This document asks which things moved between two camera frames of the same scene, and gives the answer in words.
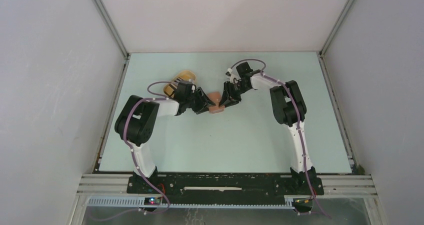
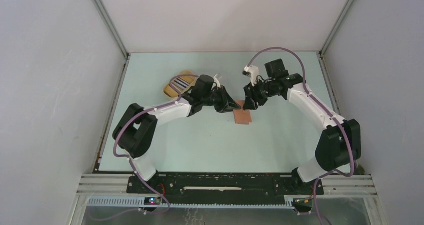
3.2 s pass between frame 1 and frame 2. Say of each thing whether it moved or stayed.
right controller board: stayed
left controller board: stayed
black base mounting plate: stayed
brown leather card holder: moved
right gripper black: moved
